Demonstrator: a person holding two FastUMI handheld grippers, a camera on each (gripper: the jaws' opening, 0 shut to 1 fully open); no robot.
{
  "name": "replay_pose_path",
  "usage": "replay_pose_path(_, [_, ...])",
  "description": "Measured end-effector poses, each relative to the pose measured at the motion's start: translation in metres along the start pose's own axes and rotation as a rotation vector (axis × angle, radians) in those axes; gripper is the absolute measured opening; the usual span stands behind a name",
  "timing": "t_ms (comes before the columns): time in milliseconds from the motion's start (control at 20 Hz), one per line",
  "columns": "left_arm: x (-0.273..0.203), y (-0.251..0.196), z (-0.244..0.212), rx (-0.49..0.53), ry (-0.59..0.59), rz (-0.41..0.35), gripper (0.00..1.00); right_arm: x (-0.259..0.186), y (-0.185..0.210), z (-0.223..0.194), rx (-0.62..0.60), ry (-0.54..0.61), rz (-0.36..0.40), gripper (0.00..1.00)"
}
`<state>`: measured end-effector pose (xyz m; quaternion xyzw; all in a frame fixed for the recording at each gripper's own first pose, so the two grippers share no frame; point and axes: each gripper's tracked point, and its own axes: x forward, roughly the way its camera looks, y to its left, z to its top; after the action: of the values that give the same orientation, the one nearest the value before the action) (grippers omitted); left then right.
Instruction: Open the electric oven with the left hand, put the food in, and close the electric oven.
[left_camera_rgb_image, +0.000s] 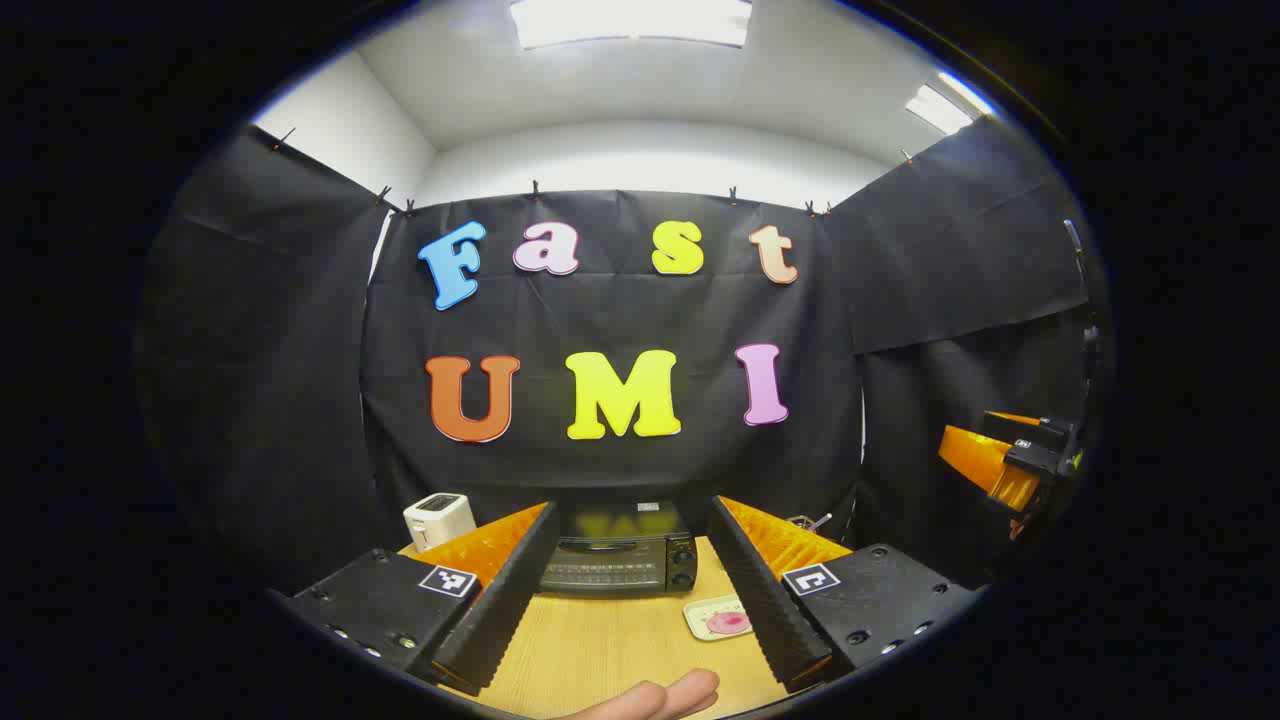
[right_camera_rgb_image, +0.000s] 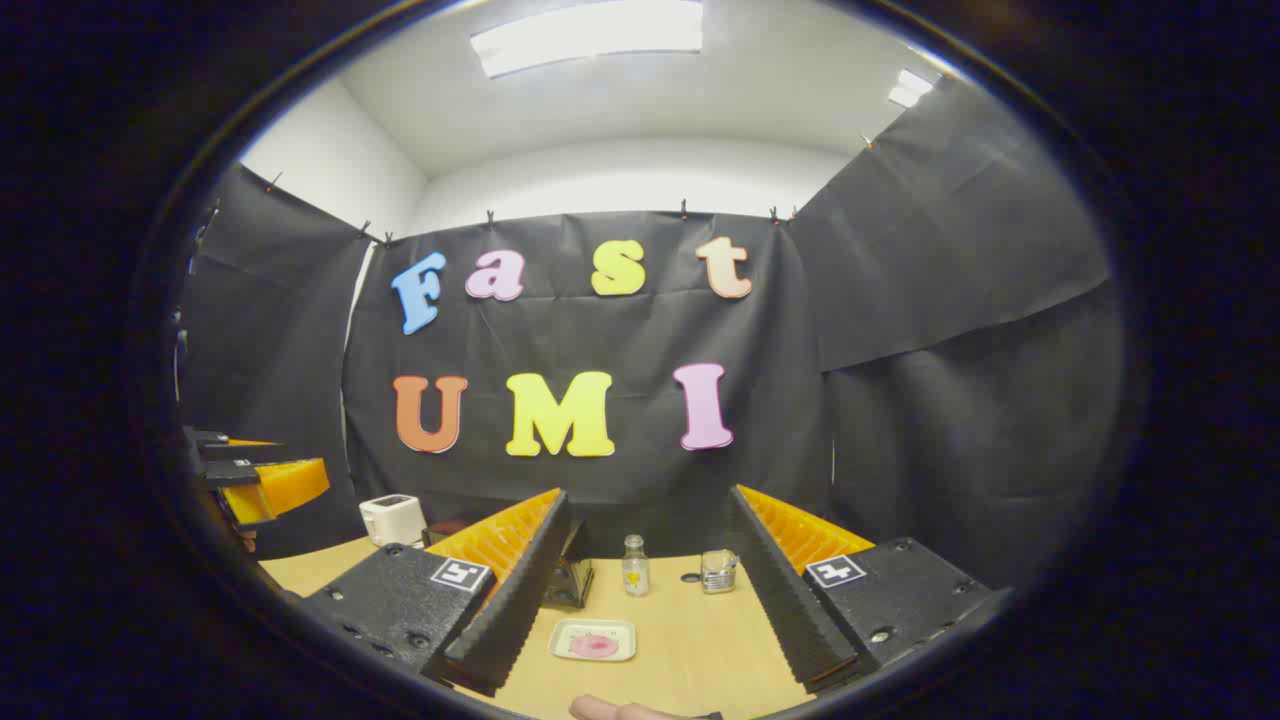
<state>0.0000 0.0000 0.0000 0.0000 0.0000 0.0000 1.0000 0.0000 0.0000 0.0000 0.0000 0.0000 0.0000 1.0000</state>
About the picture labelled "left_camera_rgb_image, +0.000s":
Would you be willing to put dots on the black electric oven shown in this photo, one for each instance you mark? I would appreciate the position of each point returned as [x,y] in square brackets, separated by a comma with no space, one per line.
[610,565]

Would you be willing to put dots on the large ceiling light panel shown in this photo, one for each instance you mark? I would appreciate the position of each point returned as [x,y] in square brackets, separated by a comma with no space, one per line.
[630,20]

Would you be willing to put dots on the small ceiling light panel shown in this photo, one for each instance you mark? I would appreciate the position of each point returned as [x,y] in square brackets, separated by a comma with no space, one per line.
[940,108]

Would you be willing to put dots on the white square plate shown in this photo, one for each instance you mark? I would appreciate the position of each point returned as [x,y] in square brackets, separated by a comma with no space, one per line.
[697,622]

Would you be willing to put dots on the white toaster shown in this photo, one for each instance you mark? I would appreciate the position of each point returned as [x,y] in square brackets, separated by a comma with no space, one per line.
[438,518]

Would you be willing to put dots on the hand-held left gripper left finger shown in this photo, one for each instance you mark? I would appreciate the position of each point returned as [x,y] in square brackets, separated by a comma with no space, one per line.
[505,600]

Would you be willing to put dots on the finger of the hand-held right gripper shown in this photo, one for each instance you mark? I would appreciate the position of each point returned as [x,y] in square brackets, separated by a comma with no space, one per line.
[1045,428]
[985,462]

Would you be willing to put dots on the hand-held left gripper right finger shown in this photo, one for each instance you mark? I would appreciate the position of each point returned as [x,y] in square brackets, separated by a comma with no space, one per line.
[765,600]

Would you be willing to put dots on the pink ham slice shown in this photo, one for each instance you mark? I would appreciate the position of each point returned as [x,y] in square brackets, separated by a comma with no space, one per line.
[728,623]

